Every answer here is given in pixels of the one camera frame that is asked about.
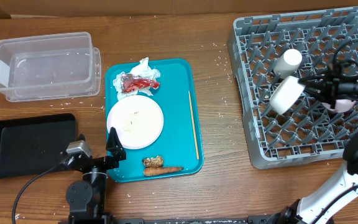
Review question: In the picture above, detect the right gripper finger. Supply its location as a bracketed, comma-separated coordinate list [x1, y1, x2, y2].
[298, 75, 325, 86]
[304, 88, 325, 101]

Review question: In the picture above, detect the small white bowl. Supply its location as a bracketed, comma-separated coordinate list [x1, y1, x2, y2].
[269, 76, 305, 114]

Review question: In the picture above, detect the large white plate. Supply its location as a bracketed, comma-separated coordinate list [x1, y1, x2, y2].
[106, 95, 164, 149]

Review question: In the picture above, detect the white cup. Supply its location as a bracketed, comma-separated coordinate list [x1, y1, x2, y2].
[273, 49, 303, 79]

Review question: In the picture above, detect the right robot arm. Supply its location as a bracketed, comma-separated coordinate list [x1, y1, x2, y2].
[267, 60, 358, 223]

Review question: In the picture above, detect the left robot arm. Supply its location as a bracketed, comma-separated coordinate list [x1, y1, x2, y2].
[63, 127, 126, 223]

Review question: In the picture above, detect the grey dishwasher rack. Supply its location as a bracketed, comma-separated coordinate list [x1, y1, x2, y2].
[227, 6, 358, 169]

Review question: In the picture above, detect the carrot piece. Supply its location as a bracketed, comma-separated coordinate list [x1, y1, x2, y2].
[144, 167, 183, 177]

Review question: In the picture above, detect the brown food scrap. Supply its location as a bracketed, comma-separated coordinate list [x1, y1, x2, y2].
[142, 156, 164, 168]

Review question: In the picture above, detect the black rectangular tray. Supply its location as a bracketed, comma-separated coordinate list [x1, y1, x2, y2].
[0, 113, 77, 179]

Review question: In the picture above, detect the red snack wrapper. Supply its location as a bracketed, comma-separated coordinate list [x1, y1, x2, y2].
[121, 74, 160, 93]

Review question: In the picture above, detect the teal serving tray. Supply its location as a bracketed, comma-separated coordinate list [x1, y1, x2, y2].
[105, 58, 204, 183]

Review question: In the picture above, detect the clear plastic storage bin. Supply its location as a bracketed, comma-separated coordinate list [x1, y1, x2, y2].
[0, 32, 101, 102]

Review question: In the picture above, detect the crumpled white tissue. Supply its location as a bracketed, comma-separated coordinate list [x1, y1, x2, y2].
[112, 57, 160, 101]

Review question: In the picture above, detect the wooden chopstick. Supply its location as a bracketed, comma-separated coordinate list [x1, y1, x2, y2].
[188, 91, 200, 160]

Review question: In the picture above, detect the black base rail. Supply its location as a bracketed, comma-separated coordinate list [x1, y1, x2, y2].
[58, 214, 279, 224]

